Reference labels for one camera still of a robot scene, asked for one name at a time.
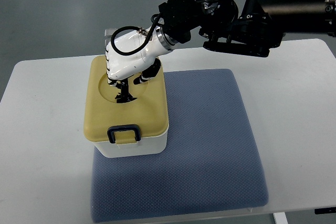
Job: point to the lower metal floor plate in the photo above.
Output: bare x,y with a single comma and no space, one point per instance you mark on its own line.
106,41

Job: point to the upper metal floor plate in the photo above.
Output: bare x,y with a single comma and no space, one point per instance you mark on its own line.
109,32

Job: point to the white storage box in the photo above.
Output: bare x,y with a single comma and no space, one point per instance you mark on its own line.
146,146

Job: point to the white table leg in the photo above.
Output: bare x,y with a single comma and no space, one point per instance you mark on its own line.
280,218

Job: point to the blue grey cushion mat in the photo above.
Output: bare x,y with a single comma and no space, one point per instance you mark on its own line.
211,161

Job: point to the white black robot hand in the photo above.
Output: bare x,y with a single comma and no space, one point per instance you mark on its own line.
144,62

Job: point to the yellow box lid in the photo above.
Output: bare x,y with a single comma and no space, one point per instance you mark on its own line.
148,110

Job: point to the metal floor plate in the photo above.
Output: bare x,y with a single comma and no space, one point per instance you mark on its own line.
109,32
106,41

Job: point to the black table bracket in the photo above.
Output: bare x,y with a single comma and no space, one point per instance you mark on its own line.
321,211

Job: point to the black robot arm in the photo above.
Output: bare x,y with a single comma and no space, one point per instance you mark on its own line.
244,27

